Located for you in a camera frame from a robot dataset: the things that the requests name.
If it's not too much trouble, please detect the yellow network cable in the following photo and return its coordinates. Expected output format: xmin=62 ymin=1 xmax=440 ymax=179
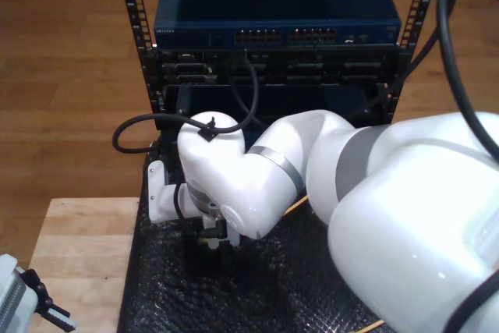
xmin=282 ymin=196 xmax=385 ymax=333

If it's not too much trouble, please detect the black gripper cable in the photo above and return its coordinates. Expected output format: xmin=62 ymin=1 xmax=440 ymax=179
xmin=172 ymin=180 xmax=229 ymax=241

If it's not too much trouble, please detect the black rack server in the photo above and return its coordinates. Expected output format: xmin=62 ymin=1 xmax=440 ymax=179
xmin=142 ymin=47 xmax=402 ymax=87

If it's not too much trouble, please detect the black bubble mat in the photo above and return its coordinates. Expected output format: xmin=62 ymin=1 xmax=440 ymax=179
xmin=116 ymin=141 xmax=391 ymax=333

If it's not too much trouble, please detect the black camera cable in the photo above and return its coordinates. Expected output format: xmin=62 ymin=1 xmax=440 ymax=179
xmin=111 ymin=0 xmax=499 ymax=333

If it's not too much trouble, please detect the black rack shelf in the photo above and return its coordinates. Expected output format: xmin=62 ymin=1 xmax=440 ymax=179
xmin=154 ymin=83 xmax=393 ymax=133

